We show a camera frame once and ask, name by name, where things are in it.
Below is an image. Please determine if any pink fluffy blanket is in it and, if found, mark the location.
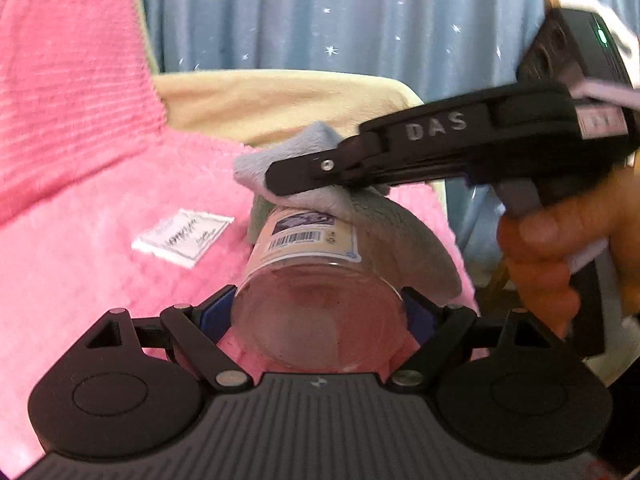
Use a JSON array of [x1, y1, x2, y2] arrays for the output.
[[0, 127, 481, 466]]

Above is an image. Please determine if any grey green cleaning cloth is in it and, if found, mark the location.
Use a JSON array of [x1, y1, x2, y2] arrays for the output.
[[232, 121, 463, 301]]

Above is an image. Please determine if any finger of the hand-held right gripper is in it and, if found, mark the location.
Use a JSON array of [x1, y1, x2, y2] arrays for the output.
[[264, 135, 391, 207]]

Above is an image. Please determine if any clear plastic jar white lid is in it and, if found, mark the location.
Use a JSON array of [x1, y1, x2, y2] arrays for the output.
[[230, 205, 408, 373]]

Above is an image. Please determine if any blue star curtain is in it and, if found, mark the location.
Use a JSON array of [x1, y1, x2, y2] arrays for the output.
[[117, 0, 640, 286]]

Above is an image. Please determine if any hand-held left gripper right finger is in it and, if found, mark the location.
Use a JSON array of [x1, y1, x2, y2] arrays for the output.
[[385, 286, 556, 394]]

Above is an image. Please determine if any yellow fleece cover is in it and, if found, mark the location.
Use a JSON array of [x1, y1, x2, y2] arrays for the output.
[[150, 69, 446, 201]]

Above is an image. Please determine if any person's right hand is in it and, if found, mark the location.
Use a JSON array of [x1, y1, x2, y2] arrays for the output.
[[497, 170, 640, 341]]

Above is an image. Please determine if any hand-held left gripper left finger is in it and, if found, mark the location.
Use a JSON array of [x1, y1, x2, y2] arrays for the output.
[[85, 284, 256, 394]]

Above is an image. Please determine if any white sachet packet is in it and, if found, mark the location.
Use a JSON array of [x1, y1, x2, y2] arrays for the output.
[[131, 207, 236, 268]]

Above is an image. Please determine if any pink ribbed pillow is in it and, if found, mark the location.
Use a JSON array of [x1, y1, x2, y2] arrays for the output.
[[0, 0, 168, 226]]

